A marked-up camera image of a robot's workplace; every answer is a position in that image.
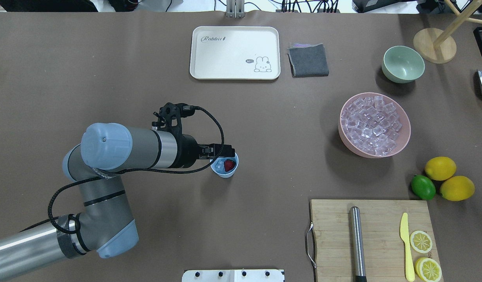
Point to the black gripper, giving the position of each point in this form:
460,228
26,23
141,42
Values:
187,152

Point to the clear ice cube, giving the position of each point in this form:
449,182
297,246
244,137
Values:
219,166

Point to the blue plastic cup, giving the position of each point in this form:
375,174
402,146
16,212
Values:
229,174

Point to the red strawberry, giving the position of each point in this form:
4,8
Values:
229,165

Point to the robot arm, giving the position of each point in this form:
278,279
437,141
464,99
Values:
107,225

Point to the ice cubes pile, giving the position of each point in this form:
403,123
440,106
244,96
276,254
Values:
372,124

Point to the cream rabbit tray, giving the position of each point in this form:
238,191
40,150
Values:
235,53

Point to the grey folded cloth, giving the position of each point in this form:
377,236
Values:
308,60

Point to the pink bowl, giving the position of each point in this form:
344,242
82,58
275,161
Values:
374,125

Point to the wooden cutting board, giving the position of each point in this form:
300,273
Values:
383,247

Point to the yellow plastic knife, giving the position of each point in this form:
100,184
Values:
404,235

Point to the green bowl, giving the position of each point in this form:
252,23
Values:
402,64

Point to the green lime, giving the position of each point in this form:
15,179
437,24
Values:
423,187

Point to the lemon half slice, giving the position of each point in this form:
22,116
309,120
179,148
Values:
421,242

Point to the yellow lemon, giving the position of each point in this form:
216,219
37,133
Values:
440,168
457,188

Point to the wooden mug tree stand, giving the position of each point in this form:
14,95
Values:
437,46

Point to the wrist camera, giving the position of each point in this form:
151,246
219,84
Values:
169,117

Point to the aluminium frame post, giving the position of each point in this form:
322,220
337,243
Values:
235,8

